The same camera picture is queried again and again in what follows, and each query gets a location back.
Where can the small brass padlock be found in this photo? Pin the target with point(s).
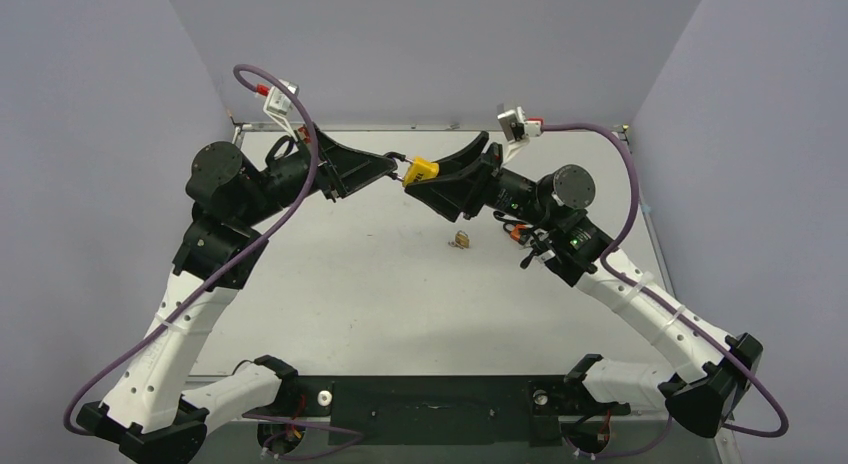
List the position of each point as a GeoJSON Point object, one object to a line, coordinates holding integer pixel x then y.
{"type": "Point", "coordinates": [461, 240]}

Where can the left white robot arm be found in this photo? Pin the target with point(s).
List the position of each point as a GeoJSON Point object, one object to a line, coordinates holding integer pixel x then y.
{"type": "Point", "coordinates": [151, 414]}

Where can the yellow padlock with keys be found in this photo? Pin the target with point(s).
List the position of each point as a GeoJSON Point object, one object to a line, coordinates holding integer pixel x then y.
{"type": "Point", "coordinates": [419, 169]}

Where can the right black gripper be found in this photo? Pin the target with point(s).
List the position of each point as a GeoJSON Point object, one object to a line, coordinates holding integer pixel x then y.
{"type": "Point", "coordinates": [489, 180]}

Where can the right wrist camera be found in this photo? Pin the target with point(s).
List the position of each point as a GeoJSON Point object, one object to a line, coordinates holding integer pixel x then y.
{"type": "Point", "coordinates": [518, 129]}

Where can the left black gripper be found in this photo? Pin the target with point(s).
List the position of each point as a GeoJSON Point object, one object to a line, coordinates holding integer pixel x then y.
{"type": "Point", "coordinates": [346, 168]}

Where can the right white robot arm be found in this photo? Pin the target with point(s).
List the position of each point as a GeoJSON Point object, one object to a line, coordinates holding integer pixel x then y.
{"type": "Point", "coordinates": [706, 371]}

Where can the orange black padlock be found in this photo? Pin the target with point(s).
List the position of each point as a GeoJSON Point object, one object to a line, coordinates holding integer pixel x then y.
{"type": "Point", "coordinates": [518, 233]}

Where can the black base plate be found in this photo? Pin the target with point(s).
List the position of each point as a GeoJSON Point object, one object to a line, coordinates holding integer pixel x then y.
{"type": "Point", "coordinates": [536, 432]}

